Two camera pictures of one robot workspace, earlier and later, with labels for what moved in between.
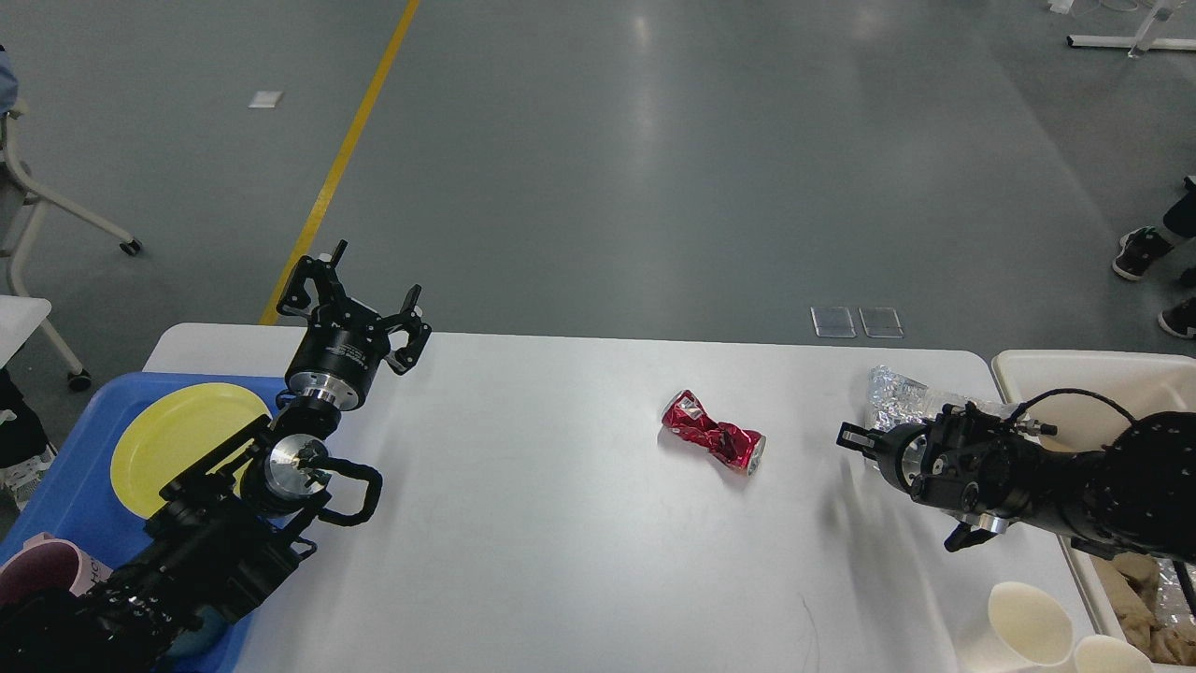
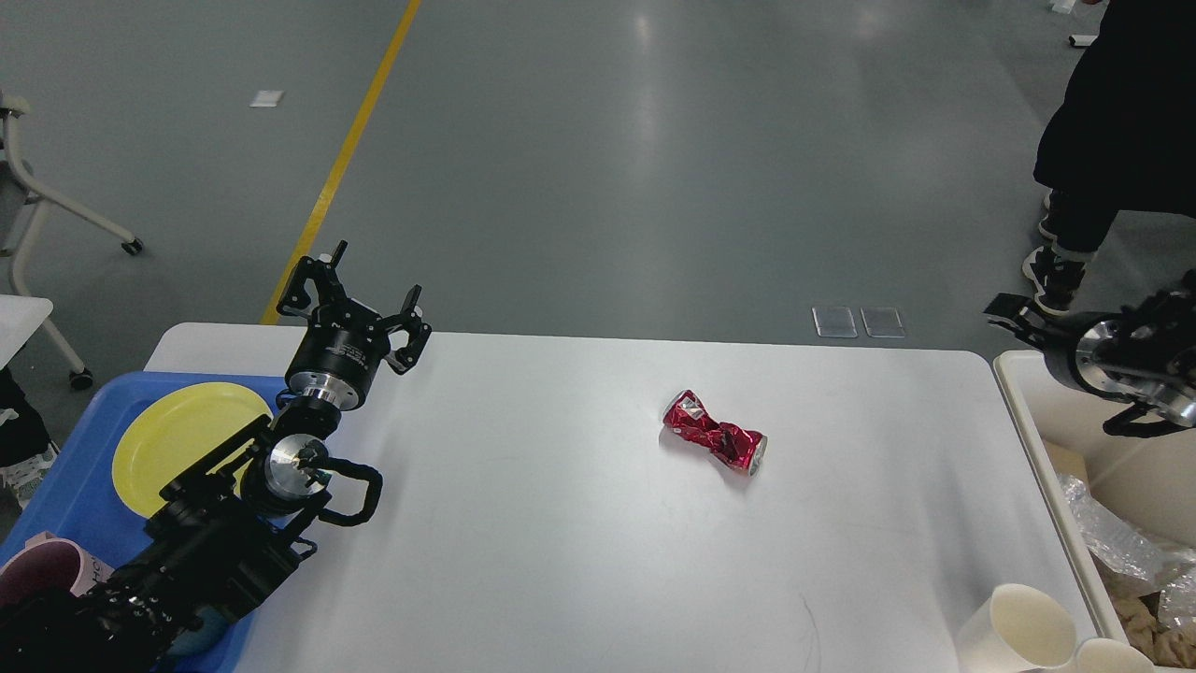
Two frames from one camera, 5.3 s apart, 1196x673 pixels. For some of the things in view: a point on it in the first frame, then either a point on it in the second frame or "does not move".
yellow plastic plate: x=168 y=430 does not move
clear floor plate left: x=832 y=322 does not move
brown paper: x=1131 y=581 does not move
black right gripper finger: x=861 y=443 to x=1036 y=337
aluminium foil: x=894 y=401 to x=1167 y=566
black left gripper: x=338 y=358 does not move
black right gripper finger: x=857 y=437 to x=1019 y=307
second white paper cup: x=1104 y=653 does not move
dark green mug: x=199 y=643 does not move
